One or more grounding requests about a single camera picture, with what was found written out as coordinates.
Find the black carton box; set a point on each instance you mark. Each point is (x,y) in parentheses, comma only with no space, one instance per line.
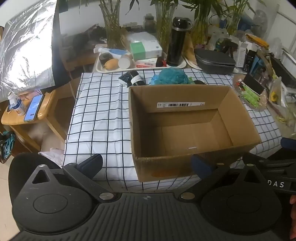
(249,60)

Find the white slatted crate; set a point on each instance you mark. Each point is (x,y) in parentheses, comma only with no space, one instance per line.
(289,56)

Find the black jar white label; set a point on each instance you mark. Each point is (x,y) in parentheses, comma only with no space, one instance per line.
(137,78)

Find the wooden shelf unit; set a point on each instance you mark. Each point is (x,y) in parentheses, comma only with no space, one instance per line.
(78,58)

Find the green white tissue box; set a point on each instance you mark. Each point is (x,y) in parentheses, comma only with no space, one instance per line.
(143,51)

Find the small dark box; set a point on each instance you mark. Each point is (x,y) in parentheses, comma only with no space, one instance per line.
(124,80)

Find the red white flat box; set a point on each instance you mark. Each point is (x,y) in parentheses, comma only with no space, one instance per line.
(145,63)

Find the white crumpled plastic bag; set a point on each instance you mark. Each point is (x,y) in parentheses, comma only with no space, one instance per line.
(52,156)

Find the black foam block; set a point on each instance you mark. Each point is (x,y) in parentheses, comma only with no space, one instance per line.
(254,84)

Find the tan egg-shaped case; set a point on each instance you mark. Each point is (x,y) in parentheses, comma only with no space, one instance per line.
(112,64)

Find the cardboard box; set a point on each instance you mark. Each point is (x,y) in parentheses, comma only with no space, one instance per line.
(242,120)

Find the grey hard case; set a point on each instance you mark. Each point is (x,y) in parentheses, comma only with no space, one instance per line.
(215,61)

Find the black mini tripod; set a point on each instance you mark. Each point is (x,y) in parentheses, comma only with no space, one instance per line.
(229,46)

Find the smartphone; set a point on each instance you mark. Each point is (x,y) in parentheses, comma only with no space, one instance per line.
(34,107)

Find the small black red item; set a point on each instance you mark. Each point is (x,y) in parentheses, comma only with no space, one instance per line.
(160,62)

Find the yellow cloth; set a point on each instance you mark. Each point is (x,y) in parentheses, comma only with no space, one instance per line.
(256,40)

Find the checked tablecloth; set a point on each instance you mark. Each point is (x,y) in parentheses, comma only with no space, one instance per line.
(104,115)

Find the white carton box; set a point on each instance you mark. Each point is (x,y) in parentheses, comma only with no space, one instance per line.
(241,54)

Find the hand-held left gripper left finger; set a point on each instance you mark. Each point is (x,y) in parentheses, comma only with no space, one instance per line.
(92,162)

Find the blue plastic bag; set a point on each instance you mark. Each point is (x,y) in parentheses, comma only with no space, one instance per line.
(247,23)

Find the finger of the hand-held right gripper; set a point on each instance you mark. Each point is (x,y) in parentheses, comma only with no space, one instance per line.
(275,163)
(289,143)

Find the white spray bottle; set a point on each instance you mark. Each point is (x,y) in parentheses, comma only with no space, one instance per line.
(113,51)

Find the black long box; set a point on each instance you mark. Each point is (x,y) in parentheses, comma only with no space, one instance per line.
(284,70)

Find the dark glass jar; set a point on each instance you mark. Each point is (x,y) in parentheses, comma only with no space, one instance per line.
(149,23)

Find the person's right hand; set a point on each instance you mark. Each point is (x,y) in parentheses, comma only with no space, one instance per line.
(293,208)

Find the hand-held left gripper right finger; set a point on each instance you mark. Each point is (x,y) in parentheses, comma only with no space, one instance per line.
(201,166)

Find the silver foil sheet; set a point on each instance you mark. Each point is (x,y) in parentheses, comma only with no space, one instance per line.
(25,46)

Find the wooden side table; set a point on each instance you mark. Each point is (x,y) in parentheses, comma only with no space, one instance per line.
(49,104)

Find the colourful plastic bag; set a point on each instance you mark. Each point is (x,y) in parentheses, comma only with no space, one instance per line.
(218,38)

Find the teal mesh bath pouf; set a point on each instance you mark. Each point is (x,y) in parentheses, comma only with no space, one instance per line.
(171,76)

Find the brown paper bag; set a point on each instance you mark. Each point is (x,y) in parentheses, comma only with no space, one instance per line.
(123,38)
(188,46)

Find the glass vase with bamboo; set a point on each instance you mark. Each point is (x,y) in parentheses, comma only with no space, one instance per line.
(233,18)
(112,25)
(164,25)
(201,25)

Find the green packet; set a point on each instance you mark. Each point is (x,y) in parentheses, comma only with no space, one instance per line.
(251,97)

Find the white plastic jar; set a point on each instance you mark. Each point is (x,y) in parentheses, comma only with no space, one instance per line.
(124,62)

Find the black tape roll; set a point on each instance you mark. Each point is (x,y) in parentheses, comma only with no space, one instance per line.
(105,58)

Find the small white bottle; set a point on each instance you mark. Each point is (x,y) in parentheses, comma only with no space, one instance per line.
(17,104)

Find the clear plastic bag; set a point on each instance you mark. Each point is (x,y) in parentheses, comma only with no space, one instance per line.
(283,109)

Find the teal dark bundle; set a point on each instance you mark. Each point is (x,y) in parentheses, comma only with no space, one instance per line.
(7,144)

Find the black thermos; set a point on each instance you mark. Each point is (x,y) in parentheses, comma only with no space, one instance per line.
(175,46)

